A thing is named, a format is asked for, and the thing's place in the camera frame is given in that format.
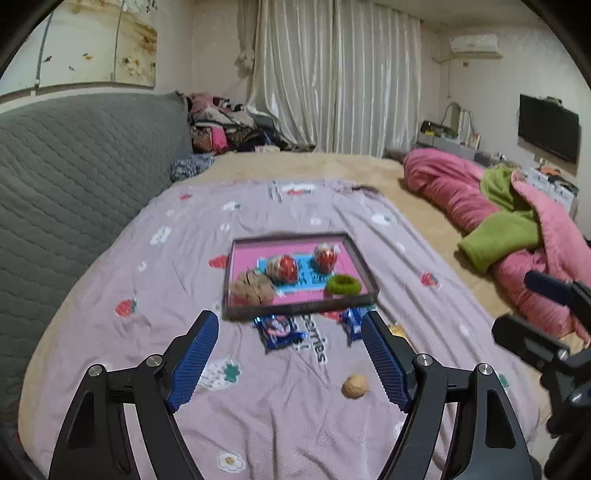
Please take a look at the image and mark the white dressing table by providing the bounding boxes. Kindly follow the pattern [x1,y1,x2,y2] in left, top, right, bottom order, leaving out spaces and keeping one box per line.
[418,119,481,151]

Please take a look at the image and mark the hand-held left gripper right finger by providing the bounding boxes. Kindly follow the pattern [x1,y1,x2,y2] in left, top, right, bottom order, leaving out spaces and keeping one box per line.
[360,311,536,480]

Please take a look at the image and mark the green fluffy hair tie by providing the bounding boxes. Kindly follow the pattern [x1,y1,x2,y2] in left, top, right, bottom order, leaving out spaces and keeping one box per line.
[324,274,362,296]

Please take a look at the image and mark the cluttered white cabinet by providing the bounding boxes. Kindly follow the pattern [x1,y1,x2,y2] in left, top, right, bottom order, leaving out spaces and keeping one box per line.
[475,150,580,217]

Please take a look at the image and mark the blue patterned cloth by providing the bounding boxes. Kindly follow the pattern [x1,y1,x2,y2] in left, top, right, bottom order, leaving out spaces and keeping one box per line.
[169,154,215,182]

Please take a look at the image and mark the white air conditioner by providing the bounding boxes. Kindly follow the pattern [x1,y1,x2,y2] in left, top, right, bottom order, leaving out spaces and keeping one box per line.
[449,34,503,61]

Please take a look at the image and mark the pink quilt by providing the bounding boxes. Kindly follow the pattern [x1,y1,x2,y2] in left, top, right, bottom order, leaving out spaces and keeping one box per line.
[403,148,591,347]

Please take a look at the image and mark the walnut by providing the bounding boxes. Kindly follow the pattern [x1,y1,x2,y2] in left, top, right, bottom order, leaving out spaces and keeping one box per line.
[342,374,369,398]

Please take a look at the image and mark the black television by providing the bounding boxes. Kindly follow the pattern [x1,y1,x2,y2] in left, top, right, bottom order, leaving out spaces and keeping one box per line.
[517,93,581,164]

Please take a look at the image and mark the arched table mirror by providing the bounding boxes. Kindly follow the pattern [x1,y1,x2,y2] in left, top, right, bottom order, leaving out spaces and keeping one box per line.
[441,102,474,139]

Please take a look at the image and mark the floral wall poster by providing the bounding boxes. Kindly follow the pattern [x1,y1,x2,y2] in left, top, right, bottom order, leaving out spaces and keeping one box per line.
[0,0,160,95]

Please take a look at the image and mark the purple printed blanket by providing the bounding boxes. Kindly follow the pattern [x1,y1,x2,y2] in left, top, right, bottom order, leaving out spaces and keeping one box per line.
[18,178,541,480]

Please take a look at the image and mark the white curtain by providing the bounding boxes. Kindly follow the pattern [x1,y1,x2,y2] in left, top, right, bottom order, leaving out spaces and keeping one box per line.
[238,0,422,158]

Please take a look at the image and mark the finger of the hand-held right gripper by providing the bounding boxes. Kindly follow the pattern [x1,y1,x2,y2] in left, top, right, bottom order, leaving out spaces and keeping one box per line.
[491,315,573,370]
[525,271,591,324]

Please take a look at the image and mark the grey quilted headboard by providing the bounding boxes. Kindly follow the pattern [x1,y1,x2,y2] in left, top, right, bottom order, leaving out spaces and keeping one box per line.
[0,91,192,416]

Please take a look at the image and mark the blue snack packet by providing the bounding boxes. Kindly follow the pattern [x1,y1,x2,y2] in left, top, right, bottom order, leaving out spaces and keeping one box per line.
[339,308,370,347]
[253,315,309,354]

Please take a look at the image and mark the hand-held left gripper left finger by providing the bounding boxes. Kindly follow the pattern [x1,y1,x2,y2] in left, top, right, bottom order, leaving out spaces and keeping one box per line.
[48,310,220,480]

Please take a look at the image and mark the pile of clothes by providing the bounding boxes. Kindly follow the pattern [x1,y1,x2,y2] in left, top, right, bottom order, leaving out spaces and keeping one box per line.
[186,92,317,155]

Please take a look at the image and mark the pink book tray box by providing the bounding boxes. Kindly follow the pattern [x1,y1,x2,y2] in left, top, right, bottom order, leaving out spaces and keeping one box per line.
[222,232,380,322]

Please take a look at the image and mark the green fleece blanket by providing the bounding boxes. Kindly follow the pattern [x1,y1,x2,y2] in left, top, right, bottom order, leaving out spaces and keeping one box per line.
[457,167,543,273]

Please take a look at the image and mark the toy egg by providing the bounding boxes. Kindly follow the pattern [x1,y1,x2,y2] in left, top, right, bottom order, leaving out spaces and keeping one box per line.
[267,255,300,284]
[313,244,340,273]

